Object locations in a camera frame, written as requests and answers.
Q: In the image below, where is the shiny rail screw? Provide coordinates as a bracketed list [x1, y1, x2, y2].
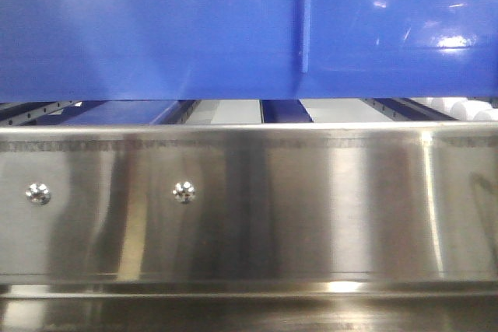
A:
[172, 181, 196, 204]
[25, 183, 51, 206]

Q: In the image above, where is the stainless steel rack front rail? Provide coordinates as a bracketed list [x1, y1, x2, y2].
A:
[1, 122, 497, 331]

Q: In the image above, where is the perforated metal roller rail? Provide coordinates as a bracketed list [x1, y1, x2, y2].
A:
[149, 100, 201, 125]
[0, 100, 80, 127]
[363, 98, 419, 121]

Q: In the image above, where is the right shiny rail screw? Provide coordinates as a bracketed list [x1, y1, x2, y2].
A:
[172, 181, 196, 204]

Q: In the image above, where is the white roller wheels track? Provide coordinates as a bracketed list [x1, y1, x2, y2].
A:
[412, 96, 497, 122]

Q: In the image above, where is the left perforated metal roller rail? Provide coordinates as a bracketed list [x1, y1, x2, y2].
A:
[0, 100, 80, 127]

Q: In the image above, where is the right perforated metal roller rail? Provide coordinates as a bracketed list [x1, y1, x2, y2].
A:
[363, 98, 419, 121]

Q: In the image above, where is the large blue plastic bin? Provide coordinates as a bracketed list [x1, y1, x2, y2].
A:
[1, 0, 497, 102]

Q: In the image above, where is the left shiny rail screw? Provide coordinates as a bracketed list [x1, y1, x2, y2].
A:
[25, 183, 51, 206]

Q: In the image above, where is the centre perforated metal roller rail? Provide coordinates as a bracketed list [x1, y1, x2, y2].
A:
[149, 100, 201, 125]

